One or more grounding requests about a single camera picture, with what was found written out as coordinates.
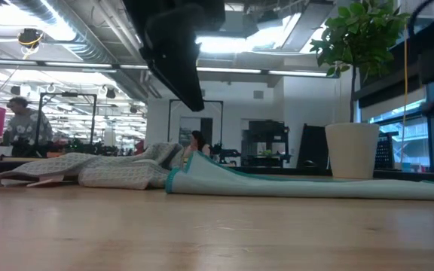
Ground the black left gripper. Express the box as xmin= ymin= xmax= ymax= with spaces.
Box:
xmin=121 ymin=0 xmax=227 ymax=112

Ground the light blue microfiber towel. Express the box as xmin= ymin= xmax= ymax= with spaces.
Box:
xmin=164 ymin=151 xmax=434 ymax=202

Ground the person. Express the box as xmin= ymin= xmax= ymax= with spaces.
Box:
xmin=1 ymin=96 xmax=54 ymax=158
xmin=184 ymin=129 xmax=212 ymax=159

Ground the black equipment shelf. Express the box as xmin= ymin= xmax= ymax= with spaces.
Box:
xmin=240 ymin=119 xmax=292 ymax=169

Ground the long ceiling light bar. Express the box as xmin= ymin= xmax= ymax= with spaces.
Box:
xmin=0 ymin=58 xmax=339 ymax=79

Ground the black leaning panel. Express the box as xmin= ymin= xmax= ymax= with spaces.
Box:
xmin=296 ymin=123 xmax=332 ymax=169

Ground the green leafy potted plant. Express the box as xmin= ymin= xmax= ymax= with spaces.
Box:
xmin=308 ymin=0 xmax=413 ymax=123

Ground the white plant pot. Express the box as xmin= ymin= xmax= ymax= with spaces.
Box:
xmin=324 ymin=122 xmax=381 ymax=180

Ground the black rectangular rig frame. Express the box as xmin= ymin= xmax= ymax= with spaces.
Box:
xmin=35 ymin=91 xmax=98 ymax=156
xmin=167 ymin=99 xmax=225 ymax=156

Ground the silver ventilation duct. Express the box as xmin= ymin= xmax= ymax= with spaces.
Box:
xmin=5 ymin=0 xmax=154 ymax=101

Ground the black aluminium table frame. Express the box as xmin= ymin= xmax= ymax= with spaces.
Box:
xmin=0 ymin=157 xmax=434 ymax=186

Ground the black ceiling cable reel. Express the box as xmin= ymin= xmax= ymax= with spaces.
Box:
xmin=17 ymin=27 xmax=45 ymax=50

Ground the yellow extension cable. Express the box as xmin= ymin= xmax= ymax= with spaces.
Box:
xmin=401 ymin=22 xmax=410 ymax=169

